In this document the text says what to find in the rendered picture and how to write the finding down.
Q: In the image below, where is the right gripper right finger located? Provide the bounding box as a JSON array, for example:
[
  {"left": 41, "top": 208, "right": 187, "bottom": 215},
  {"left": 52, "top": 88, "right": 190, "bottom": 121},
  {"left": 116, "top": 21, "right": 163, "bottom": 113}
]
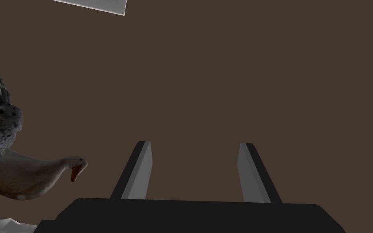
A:
[{"left": 237, "top": 142, "right": 283, "bottom": 204}]

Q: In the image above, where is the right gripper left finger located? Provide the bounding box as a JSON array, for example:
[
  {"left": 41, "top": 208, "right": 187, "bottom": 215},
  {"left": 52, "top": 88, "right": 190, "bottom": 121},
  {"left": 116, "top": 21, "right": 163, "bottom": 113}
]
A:
[{"left": 110, "top": 140, "right": 153, "bottom": 200}]

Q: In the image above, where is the white goose figure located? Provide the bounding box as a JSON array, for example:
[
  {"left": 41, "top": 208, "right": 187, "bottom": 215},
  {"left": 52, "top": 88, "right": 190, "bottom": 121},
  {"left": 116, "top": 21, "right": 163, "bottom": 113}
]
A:
[{"left": 0, "top": 148, "right": 88, "bottom": 201}]

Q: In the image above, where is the white crumpled cloth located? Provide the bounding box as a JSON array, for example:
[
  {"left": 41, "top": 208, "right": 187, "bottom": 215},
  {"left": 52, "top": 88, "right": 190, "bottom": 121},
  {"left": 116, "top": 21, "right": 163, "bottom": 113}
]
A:
[{"left": 0, "top": 214, "right": 39, "bottom": 233}]

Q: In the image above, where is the pale grey flat panel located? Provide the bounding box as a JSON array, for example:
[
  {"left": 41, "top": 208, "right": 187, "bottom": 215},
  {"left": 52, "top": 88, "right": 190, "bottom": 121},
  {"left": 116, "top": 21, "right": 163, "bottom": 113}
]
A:
[{"left": 52, "top": 0, "right": 127, "bottom": 16}]

